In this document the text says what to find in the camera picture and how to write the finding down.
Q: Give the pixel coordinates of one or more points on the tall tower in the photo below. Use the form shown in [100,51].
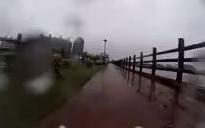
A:
[105,46]

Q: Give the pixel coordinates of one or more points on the tall grey building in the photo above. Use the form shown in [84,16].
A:
[78,46]

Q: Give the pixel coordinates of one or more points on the grass verge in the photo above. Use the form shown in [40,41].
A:
[73,78]

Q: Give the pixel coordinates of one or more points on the wet red paved path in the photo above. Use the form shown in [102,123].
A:
[109,100]

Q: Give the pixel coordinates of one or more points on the row of bushes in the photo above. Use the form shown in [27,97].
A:
[65,61]

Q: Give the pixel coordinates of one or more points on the low wide building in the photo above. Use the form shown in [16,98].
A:
[53,45]

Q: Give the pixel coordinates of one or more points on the robot's own part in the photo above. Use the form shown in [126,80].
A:
[61,126]

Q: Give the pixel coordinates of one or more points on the grey water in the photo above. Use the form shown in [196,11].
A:
[198,80]

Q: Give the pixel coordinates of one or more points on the dark wooden rail fence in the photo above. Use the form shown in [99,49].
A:
[180,63]

